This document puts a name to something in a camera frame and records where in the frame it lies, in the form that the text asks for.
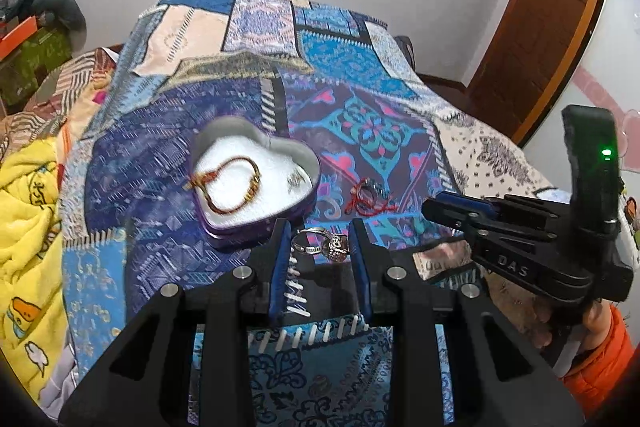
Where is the dark cloth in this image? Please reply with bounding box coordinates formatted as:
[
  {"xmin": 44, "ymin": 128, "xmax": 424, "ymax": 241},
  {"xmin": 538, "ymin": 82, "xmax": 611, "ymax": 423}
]
[{"xmin": 394, "ymin": 35, "xmax": 419, "ymax": 74}]

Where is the red and gold bracelet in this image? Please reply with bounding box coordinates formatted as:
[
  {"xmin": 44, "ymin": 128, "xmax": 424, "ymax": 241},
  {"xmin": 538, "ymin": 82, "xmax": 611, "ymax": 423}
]
[{"xmin": 187, "ymin": 155, "xmax": 262, "ymax": 216}]

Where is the brown wooden door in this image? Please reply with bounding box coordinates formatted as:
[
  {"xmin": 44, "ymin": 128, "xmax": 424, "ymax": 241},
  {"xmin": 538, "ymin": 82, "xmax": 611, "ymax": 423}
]
[{"xmin": 464, "ymin": 0, "xmax": 615, "ymax": 148}]

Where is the dark grey bag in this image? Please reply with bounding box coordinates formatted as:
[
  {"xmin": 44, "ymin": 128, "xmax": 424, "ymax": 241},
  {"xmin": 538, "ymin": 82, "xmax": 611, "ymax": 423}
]
[{"xmin": 29, "ymin": 0, "xmax": 87, "ymax": 44}]

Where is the person's right forearm orange sleeve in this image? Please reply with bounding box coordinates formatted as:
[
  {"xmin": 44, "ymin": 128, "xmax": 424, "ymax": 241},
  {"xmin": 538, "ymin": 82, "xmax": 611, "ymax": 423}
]
[{"xmin": 560, "ymin": 307, "xmax": 637, "ymax": 404}]

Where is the orange box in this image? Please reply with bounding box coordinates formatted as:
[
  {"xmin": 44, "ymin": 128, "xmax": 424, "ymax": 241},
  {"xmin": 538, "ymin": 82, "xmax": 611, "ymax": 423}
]
[{"xmin": 0, "ymin": 15, "xmax": 39, "ymax": 60}]

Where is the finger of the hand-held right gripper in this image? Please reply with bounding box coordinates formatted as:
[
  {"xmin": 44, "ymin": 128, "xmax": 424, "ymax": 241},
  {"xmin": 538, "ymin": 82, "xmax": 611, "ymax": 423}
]
[
  {"xmin": 421, "ymin": 198, "xmax": 495, "ymax": 239},
  {"xmin": 434, "ymin": 190, "xmax": 507, "ymax": 219}
]

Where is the yellow cartoon blanket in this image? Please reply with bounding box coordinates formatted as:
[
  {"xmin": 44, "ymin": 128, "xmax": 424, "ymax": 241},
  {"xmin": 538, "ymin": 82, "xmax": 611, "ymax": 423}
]
[{"xmin": 0, "ymin": 126, "xmax": 77, "ymax": 404}]

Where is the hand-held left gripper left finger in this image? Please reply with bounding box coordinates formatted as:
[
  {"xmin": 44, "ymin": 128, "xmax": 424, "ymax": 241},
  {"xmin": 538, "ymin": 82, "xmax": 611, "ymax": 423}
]
[{"xmin": 59, "ymin": 218, "xmax": 294, "ymax": 427}]

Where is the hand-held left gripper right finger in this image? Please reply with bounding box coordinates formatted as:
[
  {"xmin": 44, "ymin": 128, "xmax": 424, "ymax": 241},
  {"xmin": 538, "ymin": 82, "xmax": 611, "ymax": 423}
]
[{"xmin": 348, "ymin": 219, "xmax": 587, "ymax": 427}]

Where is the red string bracelet with ring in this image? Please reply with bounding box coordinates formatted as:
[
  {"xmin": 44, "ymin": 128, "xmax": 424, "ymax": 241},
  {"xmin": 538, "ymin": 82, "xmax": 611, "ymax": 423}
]
[{"xmin": 348, "ymin": 178, "xmax": 399, "ymax": 216}]

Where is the heart-shaped tin box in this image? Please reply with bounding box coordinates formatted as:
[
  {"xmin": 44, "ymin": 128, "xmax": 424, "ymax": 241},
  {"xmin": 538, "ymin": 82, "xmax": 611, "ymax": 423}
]
[{"xmin": 188, "ymin": 116, "xmax": 322, "ymax": 252}]

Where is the striped brown cloth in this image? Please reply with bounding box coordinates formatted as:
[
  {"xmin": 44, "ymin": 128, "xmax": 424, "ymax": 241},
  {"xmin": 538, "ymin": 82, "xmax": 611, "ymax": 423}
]
[{"xmin": 14, "ymin": 47, "xmax": 122, "ymax": 134}]

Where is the plain silver ring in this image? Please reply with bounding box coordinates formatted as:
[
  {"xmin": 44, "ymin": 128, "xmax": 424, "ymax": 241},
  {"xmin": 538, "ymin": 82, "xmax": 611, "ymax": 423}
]
[{"xmin": 292, "ymin": 229, "xmax": 327, "ymax": 254}]

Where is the blue patchwork blanket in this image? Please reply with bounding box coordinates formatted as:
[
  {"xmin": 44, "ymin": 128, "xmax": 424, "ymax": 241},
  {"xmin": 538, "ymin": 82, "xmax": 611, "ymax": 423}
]
[{"xmin": 56, "ymin": 0, "xmax": 572, "ymax": 427}]

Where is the green cardboard box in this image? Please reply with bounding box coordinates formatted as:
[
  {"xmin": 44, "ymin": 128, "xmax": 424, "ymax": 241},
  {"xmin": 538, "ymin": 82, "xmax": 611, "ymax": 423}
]
[{"xmin": 0, "ymin": 27, "xmax": 74, "ymax": 114}]

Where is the jeweled silver ring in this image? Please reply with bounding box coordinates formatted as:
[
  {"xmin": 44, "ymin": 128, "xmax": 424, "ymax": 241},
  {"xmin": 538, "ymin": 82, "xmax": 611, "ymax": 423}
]
[{"xmin": 320, "ymin": 234, "xmax": 351, "ymax": 264}]

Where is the person's right hand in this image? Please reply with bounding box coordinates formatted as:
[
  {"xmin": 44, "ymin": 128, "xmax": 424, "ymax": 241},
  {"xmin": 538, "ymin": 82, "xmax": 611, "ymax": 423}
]
[{"xmin": 530, "ymin": 293, "xmax": 615, "ymax": 353}]

